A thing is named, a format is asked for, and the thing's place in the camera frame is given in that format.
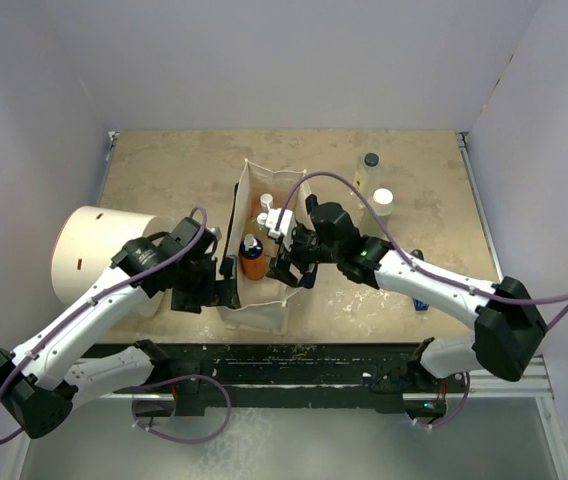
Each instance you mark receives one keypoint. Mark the white cylindrical paper roll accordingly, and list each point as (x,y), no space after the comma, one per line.
(88,240)

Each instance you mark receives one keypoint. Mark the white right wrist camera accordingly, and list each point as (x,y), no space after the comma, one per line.
(279,223)

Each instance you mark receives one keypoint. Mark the pink liquid pump bottle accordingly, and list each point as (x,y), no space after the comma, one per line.
(262,204)

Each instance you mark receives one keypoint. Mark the cream canvas tote bag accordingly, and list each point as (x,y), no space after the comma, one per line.
(263,302)

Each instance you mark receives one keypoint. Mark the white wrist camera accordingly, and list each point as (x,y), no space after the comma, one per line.
(215,232)
(279,223)

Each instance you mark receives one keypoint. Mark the amber liquid pump bottle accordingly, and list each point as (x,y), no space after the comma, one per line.
(257,227)

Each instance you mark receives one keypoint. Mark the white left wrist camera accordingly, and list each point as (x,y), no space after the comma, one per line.
(215,232)

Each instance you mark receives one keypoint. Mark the orange navy pump bottle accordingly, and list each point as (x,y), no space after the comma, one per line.
(252,258)

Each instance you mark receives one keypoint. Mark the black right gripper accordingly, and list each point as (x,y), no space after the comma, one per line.
(281,270)

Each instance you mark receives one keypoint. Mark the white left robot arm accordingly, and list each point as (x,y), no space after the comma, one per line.
(42,380)

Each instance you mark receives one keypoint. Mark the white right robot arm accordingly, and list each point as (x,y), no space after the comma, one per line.
(504,328)

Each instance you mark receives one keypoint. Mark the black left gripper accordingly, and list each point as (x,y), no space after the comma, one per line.
(193,302)

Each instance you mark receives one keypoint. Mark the clear bottle grey cap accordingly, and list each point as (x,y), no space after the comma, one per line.
(368,174)

